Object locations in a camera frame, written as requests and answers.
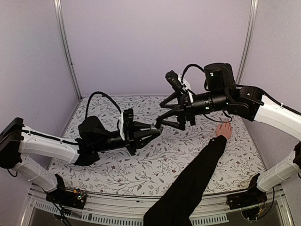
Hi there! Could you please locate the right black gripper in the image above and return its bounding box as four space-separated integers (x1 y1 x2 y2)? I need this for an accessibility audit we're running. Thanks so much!
156 89 229 129

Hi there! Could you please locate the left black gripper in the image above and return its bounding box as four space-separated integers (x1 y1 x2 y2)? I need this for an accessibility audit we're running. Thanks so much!
94 121 161 156

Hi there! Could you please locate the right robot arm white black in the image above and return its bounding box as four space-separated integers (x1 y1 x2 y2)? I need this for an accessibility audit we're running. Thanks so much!
155 63 301 139

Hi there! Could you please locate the black sleeved forearm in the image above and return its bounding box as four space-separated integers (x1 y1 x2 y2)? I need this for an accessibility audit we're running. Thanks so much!
143 135 227 226

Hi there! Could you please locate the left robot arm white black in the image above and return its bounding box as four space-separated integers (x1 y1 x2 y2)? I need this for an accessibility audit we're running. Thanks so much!
0 109 163 204

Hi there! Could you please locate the person's bare hand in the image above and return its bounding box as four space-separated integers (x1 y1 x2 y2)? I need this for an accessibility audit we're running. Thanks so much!
216 122 233 140

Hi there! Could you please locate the floral patterned table mat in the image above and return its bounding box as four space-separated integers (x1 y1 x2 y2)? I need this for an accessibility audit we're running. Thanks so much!
48 95 265 196

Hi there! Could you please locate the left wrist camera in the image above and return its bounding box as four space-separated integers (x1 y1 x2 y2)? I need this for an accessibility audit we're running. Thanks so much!
117 108 134 141

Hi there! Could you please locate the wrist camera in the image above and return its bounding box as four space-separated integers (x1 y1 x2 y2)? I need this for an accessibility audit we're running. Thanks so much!
117 108 134 141
165 70 194 103

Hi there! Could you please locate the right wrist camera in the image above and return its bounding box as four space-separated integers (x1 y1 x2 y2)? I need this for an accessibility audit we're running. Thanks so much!
165 70 194 103

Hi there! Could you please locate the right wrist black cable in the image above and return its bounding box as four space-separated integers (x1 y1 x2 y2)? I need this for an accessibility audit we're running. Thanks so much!
182 64 205 80

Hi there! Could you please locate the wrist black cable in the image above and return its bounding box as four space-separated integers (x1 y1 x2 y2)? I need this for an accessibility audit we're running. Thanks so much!
86 91 124 123
182 64 205 80

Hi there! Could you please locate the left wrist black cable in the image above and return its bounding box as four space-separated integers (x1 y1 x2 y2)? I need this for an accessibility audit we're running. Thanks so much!
86 91 124 123

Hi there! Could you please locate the front aluminium rail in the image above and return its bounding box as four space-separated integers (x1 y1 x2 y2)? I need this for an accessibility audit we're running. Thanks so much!
21 183 294 226

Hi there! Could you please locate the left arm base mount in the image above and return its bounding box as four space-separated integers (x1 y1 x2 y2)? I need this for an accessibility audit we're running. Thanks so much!
46 174 87 210

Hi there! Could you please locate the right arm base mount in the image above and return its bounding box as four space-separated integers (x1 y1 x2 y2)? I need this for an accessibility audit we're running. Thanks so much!
226 173 268 221

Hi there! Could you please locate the right aluminium frame post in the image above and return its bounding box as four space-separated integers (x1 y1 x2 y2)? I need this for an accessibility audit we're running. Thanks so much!
236 0 259 84

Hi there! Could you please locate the aluminium frame post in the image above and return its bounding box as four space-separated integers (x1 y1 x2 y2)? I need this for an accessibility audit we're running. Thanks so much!
236 0 259 84
53 0 82 101

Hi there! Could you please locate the left aluminium frame post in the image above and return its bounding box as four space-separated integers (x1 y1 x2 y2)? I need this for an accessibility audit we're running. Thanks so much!
53 0 82 101

